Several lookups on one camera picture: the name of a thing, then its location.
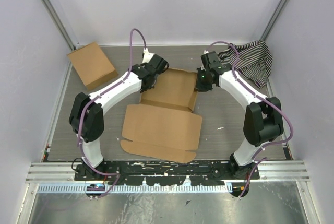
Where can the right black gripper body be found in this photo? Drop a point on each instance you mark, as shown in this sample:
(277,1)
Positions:
(202,82)

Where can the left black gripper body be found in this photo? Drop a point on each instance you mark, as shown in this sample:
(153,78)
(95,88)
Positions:
(148,87)

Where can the brown cardboard box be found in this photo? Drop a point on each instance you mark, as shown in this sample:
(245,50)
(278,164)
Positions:
(92,65)
(163,124)

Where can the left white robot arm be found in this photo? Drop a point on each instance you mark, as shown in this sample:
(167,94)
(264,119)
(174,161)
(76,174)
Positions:
(88,111)

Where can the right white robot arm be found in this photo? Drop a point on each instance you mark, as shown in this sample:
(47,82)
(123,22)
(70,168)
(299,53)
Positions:
(262,123)

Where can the folded brown cardboard box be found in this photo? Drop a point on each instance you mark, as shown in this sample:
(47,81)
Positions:
(92,65)

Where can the striped black white cloth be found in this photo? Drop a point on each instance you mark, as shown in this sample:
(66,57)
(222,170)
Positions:
(255,62)

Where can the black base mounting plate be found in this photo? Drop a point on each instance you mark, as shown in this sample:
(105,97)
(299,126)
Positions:
(164,173)

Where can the left aluminium corner post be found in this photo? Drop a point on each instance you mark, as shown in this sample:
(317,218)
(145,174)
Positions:
(57,21)

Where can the aluminium corner post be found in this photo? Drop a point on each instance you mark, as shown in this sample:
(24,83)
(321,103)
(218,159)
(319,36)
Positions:
(273,19)
(57,21)

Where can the right aluminium corner post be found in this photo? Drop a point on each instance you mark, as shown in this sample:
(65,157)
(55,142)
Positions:
(273,19)

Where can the aluminium front rail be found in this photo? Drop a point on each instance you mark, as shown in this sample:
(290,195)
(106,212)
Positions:
(271,170)

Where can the perforated cable duct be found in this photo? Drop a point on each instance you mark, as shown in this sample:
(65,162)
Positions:
(124,189)

